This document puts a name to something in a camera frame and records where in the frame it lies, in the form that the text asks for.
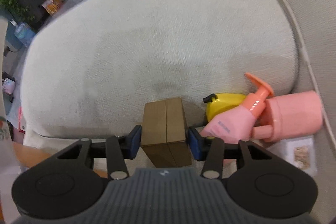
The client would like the small brown box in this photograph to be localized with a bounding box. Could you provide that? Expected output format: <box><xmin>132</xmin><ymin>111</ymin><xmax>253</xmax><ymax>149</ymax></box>
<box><xmin>141</xmin><ymin>97</ymin><xmax>192</xmax><ymax>168</ymax></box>

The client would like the pink cup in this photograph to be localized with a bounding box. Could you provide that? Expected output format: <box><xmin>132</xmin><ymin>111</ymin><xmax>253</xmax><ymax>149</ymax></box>
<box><xmin>252</xmin><ymin>91</ymin><xmax>324</xmax><ymax>143</ymax></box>

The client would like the open cardboard box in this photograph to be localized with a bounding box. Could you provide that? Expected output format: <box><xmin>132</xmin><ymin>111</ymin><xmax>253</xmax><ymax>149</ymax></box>
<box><xmin>42</xmin><ymin>0</ymin><xmax>64</xmax><ymax>15</ymax></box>

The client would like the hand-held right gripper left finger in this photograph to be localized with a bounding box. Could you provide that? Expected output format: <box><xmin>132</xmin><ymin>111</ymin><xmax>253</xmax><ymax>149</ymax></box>
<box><xmin>56</xmin><ymin>125</ymin><xmax>142</xmax><ymax>180</ymax></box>

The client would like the clear plastic packet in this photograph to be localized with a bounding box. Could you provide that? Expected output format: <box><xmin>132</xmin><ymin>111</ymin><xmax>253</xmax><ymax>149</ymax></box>
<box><xmin>273</xmin><ymin>135</ymin><xmax>318</xmax><ymax>176</ymax></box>

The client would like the pink spray bottle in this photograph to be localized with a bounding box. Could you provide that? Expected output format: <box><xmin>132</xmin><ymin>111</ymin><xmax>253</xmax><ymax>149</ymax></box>
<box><xmin>199</xmin><ymin>72</ymin><xmax>275</xmax><ymax>141</ymax></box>

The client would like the yellow tape measure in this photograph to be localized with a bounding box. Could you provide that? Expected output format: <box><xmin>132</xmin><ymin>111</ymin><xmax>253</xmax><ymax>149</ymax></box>
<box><xmin>203</xmin><ymin>93</ymin><xmax>247</xmax><ymax>125</ymax></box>

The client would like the blue water jug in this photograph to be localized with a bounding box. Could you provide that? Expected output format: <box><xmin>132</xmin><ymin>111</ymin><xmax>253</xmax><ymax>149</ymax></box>
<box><xmin>10</xmin><ymin>19</ymin><xmax>36</xmax><ymax>46</ymax></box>

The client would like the orange cardboard box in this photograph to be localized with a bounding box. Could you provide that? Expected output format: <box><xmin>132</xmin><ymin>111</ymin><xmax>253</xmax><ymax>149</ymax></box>
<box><xmin>12</xmin><ymin>142</ymin><xmax>109</xmax><ymax>179</ymax></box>

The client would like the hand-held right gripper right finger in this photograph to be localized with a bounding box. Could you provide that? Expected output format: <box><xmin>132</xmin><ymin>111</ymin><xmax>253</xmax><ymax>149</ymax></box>
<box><xmin>188</xmin><ymin>126</ymin><xmax>276</xmax><ymax>179</ymax></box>

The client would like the beige sofa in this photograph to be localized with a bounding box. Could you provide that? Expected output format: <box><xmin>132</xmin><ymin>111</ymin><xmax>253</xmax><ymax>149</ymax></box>
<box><xmin>20</xmin><ymin>0</ymin><xmax>336</xmax><ymax>178</ymax></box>

